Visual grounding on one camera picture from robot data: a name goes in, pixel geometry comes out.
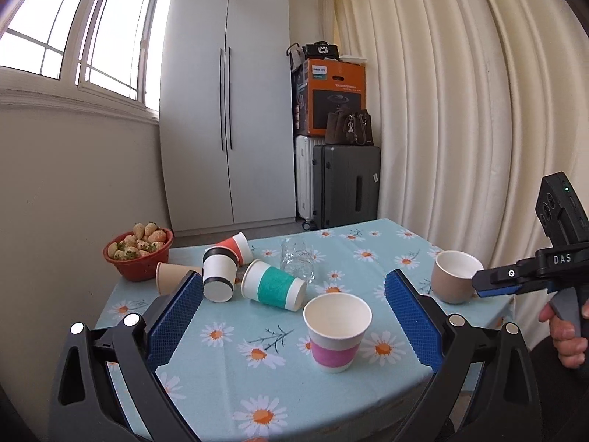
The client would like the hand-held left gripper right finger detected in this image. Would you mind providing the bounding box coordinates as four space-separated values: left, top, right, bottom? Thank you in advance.
383 268 537 442

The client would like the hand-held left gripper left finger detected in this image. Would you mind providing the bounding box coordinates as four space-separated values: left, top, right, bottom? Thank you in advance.
48 269 205 442

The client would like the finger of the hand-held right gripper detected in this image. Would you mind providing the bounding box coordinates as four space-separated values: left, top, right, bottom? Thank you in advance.
472 262 538 299

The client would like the beige ceramic cup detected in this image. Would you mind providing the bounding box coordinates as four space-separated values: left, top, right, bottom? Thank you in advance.
431 250 485 305

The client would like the plain tan paper cup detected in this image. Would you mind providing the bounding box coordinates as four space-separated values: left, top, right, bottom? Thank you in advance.
155 262 203 296

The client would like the black band paper cup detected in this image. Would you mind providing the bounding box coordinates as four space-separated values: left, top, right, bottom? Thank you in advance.
202 246 239 304

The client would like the pink band paper cup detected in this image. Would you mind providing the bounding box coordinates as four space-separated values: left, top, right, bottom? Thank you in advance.
303 293 373 373

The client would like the orange band paper cup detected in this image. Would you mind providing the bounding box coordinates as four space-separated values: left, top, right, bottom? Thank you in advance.
215 231 253 265

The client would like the green band paper cup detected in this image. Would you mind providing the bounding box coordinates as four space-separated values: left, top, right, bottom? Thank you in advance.
241 259 307 314

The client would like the person's right hand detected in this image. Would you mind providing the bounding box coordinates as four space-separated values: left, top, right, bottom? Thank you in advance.
539 301 589 369

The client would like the red plastic bowl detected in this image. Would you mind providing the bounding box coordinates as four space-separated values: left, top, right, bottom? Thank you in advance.
102 228 174 283

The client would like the pile of pale strawberries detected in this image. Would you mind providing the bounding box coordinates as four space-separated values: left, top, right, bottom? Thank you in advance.
108 222 169 260

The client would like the blue daisy tablecloth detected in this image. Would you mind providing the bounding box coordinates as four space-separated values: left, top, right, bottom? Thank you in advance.
94 218 514 442

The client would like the clear glass tumbler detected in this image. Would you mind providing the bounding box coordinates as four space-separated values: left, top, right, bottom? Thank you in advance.
280 238 318 284

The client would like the grey suitcase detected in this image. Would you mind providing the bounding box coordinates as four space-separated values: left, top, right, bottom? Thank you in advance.
312 145 382 231

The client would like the cream curtain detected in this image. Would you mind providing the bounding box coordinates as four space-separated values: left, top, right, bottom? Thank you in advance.
317 0 589 351

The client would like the white suitcase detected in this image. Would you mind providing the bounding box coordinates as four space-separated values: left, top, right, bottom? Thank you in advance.
294 135 316 231

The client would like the white wardrobe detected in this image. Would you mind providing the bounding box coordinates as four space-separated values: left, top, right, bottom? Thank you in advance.
159 0 297 235

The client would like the brown handbag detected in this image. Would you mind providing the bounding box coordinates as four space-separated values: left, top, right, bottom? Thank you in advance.
326 109 374 147

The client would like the orange cardboard box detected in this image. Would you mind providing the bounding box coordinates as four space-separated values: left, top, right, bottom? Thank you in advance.
292 58 366 138

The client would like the black bag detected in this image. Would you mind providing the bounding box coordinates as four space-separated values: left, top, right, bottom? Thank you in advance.
286 42 340 73

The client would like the white framed window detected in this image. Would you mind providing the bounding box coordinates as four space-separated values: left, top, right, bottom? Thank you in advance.
0 0 185 123

